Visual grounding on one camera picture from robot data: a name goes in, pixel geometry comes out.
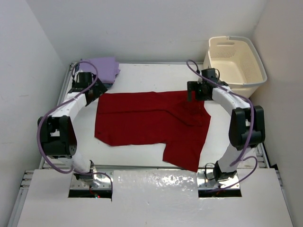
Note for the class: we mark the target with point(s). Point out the red shirt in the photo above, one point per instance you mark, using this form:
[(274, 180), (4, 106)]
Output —
[(155, 117)]

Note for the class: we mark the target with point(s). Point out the blue shirt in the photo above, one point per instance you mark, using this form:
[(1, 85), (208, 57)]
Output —
[(108, 85)]

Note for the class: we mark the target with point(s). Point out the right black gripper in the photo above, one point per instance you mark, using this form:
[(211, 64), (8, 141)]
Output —
[(194, 86)]

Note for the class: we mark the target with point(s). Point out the metal base plate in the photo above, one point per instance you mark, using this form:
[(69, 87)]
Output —
[(205, 181), (96, 182)]

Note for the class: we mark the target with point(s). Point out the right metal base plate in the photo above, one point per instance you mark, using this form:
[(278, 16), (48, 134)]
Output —
[(205, 181)]

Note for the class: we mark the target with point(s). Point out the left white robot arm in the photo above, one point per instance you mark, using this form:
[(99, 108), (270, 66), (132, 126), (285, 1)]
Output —
[(57, 139)]

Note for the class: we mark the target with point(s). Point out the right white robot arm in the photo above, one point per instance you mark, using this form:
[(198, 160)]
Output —
[(247, 125)]

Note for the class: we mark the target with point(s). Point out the cream laundry basket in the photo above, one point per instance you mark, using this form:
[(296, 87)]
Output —
[(238, 62)]

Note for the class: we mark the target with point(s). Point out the lilac cloth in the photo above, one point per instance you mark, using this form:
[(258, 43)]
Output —
[(108, 68)]

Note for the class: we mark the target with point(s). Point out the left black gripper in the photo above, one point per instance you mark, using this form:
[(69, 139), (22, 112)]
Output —
[(100, 89)]

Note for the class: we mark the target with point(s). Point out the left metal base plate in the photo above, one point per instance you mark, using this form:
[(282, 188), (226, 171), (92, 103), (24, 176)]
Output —
[(96, 182)]

